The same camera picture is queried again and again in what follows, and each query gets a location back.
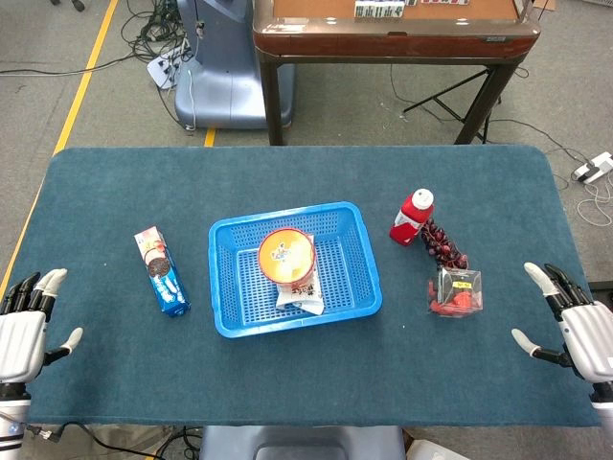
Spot brown mahjong table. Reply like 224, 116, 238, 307
252, 0, 542, 147

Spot dark red grape bunch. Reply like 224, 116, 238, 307
420, 218, 469, 269

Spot red instant noodle cup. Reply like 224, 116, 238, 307
257, 228, 318, 285

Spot red bottle white cap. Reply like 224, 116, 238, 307
389, 188, 436, 246

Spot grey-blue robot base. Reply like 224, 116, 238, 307
199, 425, 406, 460

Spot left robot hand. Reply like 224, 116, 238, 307
0, 267, 84, 384

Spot clear box red candies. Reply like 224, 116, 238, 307
427, 266, 484, 319

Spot tangle of black cables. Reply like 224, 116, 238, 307
119, 0, 193, 66

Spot teal felt table cloth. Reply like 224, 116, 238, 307
7, 146, 602, 427

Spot blue plastic mesh basket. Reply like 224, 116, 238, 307
208, 200, 383, 339

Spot white power strip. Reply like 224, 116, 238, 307
573, 151, 613, 185
147, 47, 193, 91

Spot row of dark-printed mahjong tiles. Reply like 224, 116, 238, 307
353, 0, 406, 19

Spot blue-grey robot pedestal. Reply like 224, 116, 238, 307
173, 0, 296, 130

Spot white cable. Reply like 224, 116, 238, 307
577, 180, 613, 227

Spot white snack packet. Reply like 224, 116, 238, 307
275, 233, 326, 316

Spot blue cookie box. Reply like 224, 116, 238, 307
133, 226, 192, 319

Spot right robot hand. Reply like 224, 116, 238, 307
511, 261, 613, 384

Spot black cable with connector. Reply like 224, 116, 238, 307
26, 421, 202, 460

